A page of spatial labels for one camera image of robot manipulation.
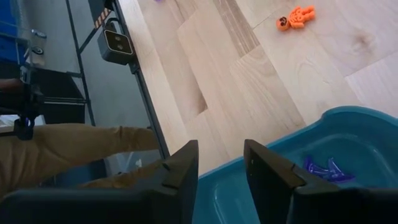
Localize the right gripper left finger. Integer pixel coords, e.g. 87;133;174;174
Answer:
0;139;199;224

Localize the person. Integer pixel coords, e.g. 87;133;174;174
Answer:
0;77;159;200

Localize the black low cabinet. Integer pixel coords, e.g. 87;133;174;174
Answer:
32;68;87;125

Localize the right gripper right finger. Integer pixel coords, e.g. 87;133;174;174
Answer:
243;139;398;224

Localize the teal plastic bin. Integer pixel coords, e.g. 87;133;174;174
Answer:
192;105;398;224

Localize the orange foam pumpkin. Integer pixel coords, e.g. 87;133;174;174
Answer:
275;5;316;32

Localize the black orange striped floor plate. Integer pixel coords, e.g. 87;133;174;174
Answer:
93;7;112;29

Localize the black leader gripper handle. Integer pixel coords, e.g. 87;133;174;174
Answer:
0;67;44;141

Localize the blue storage bin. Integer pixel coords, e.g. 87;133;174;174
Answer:
0;0;25;65

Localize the black stereo camera box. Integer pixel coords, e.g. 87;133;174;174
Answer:
97;26;135;66

